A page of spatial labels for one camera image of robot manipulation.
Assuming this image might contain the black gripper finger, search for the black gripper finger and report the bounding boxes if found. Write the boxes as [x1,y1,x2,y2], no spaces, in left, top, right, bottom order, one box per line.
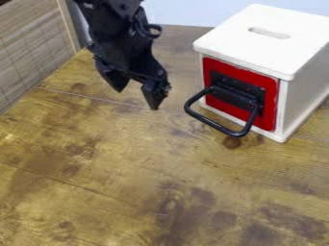
[142,79,171,111]
[95,59,130,92]

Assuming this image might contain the red drawer front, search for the red drawer front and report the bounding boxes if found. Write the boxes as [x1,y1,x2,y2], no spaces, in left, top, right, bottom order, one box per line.
[202,57,279,132]

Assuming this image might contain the white wooden box cabinet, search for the white wooden box cabinet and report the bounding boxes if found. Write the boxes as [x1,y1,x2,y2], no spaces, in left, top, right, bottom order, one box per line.
[184,4,329,142]

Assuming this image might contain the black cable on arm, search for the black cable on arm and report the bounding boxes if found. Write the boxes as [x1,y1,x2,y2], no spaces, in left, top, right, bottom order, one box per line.
[130,15,164,40]

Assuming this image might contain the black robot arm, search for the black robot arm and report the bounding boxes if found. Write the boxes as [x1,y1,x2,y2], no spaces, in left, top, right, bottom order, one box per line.
[75,0,171,111]

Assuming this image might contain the black metal drawer handle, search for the black metal drawer handle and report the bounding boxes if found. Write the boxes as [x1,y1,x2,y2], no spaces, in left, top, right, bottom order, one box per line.
[183,71,267,138]

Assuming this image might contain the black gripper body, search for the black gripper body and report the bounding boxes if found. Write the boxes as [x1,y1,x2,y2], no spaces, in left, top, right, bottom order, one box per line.
[90,12,167,83]

